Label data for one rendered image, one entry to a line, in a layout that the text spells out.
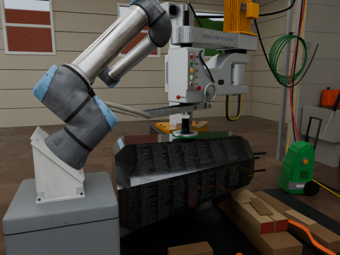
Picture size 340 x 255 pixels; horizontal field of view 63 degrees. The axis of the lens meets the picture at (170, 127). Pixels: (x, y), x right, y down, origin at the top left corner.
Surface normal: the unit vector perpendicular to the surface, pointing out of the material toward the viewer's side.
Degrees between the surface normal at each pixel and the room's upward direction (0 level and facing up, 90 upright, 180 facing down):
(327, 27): 90
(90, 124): 89
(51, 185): 90
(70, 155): 80
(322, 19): 90
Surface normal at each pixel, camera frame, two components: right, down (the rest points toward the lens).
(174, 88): -0.74, 0.12
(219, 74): 0.67, 0.14
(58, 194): 0.34, 0.17
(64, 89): 0.51, -0.08
